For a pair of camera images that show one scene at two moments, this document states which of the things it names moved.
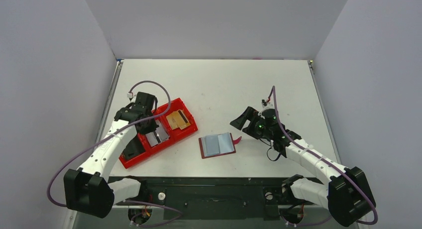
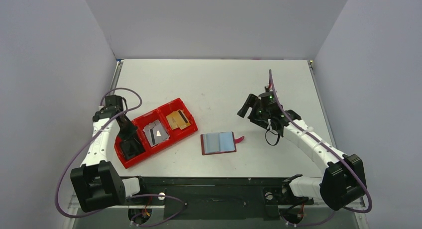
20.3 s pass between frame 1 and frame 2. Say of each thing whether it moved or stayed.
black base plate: stayed
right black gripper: moved
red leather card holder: stayed
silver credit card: stayed
